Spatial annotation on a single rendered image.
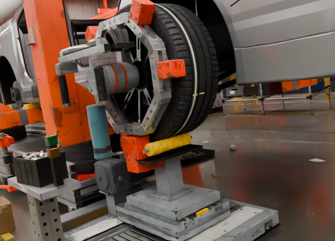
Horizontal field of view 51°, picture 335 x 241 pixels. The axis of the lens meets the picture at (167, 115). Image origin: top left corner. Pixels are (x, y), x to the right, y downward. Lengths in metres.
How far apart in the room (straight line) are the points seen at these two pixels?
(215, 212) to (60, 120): 0.95
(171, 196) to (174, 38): 0.78
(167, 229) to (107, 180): 0.46
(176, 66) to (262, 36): 0.38
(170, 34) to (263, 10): 0.39
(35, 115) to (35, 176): 2.47
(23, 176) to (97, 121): 0.39
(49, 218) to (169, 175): 0.58
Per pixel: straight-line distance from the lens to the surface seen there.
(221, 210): 1.82
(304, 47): 1.43
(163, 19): 1.53
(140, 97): 1.72
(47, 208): 1.70
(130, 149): 1.66
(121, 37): 1.44
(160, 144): 1.60
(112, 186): 1.95
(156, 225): 1.73
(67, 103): 1.68
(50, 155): 1.45
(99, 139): 1.68
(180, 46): 1.47
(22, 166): 1.64
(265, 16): 1.52
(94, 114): 1.67
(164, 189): 1.81
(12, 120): 3.93
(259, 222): 1.82
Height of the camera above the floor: 0.83
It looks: 6 degrees down
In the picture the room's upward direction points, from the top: 8 degrees counter-clockwise
